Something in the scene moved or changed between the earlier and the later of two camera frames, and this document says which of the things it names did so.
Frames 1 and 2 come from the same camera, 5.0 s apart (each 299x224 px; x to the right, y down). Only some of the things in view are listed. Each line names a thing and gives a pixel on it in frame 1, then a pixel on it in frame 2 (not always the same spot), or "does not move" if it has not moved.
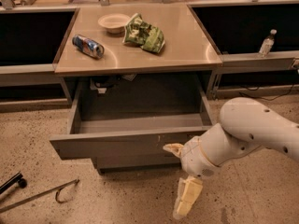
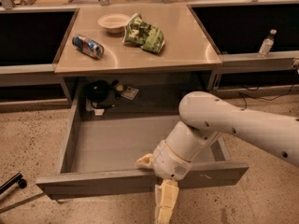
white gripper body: x=193 y=158 -> x=169 y=162
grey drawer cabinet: x=143 y=75 does not move
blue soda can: x=89 y=47 does not move
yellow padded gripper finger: x=174 y=147 -> x=145 y=161
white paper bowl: x=114 y=23 does not move
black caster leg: x=17 y=179 does not move
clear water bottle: x=267 y=44 does not move
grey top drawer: x=133 y=118 -> x=102 y=148
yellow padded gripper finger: x=188 y=191 -> x=165 y=194
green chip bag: x=141 y=34 does not move
